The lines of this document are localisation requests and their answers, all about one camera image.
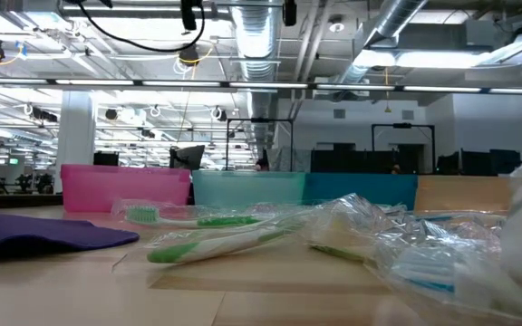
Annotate white building pillar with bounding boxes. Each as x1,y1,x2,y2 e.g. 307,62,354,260
53,90,98,194

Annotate teal plastic bin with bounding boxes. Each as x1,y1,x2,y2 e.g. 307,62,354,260
191,170,306,208

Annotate purple folded cloth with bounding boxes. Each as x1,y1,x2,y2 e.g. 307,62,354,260
0,212,140,267

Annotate grey monitor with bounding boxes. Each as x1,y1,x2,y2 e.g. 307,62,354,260
169,144,207,171

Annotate long ceiling light strip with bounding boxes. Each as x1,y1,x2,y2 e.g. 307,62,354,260
0,76,522,95

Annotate blue toothbrush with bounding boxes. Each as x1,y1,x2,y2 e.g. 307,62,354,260
373,212,518,316
372,198,509,227

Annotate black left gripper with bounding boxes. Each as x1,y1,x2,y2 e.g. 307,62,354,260
180,0,198,32

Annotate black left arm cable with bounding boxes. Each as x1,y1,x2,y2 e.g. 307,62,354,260
77,0,207,53

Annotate black gantry frame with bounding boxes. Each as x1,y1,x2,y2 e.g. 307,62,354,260
225,117,295,172
371,122,436,174

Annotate orange plastic bin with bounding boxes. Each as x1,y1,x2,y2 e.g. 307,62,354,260
413,175,514,213

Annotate pink plastic bin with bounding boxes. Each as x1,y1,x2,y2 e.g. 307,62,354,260
60,163,193,214

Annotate blue plastic bin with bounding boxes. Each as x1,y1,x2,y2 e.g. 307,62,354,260
303,172,420,210

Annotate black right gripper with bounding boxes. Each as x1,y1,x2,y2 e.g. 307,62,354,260
282,0,298,27

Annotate silver air duct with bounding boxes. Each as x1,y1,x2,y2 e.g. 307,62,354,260
333,0,429,87
229,0,281,153

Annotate black box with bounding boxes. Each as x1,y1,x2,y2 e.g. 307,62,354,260
92,151,120,167

